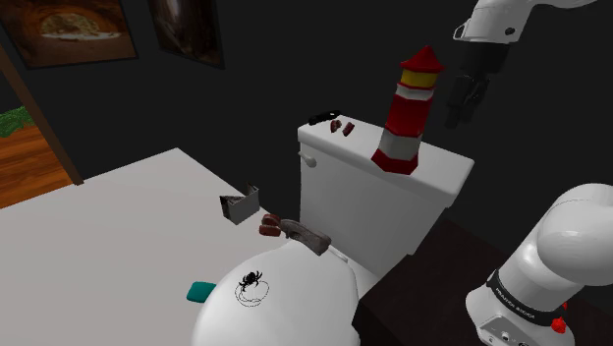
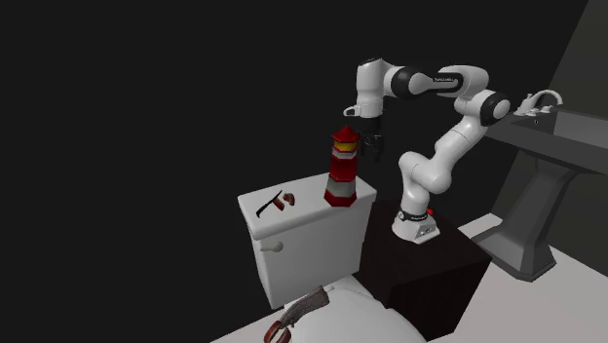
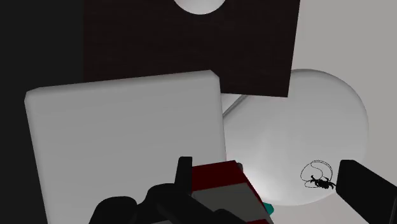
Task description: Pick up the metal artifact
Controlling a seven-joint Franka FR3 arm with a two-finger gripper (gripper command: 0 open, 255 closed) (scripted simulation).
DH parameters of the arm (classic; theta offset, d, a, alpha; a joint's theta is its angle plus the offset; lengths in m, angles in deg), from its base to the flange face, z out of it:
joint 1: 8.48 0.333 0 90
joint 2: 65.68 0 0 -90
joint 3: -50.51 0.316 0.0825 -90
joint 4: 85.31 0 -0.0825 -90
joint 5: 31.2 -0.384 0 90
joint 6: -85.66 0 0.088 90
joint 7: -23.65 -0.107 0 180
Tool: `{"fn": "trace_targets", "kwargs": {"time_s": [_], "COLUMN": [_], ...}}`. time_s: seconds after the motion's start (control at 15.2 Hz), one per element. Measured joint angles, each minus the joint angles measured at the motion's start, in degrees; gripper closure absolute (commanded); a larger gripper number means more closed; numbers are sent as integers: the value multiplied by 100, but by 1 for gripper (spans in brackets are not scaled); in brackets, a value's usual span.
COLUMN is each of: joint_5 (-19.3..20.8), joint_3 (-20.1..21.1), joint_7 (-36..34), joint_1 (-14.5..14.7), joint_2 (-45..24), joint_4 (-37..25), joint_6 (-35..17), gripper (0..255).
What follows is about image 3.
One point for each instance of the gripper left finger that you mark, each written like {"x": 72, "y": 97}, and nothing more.
{"x": 173, "y": 201}

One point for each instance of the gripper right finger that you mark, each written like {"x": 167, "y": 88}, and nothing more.
{"x": 366, "y": 186}

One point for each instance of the red and grey box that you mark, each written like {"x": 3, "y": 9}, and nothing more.
{"x": 229, "y": 194}

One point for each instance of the white toilet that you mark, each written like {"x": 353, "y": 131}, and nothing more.
{"x": 124, "y": 139}

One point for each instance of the small teal object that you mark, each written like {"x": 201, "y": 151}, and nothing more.
{"x": 269, "y": 209}

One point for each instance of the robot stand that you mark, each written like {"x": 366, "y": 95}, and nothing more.
{"x": 186, "y": 46}

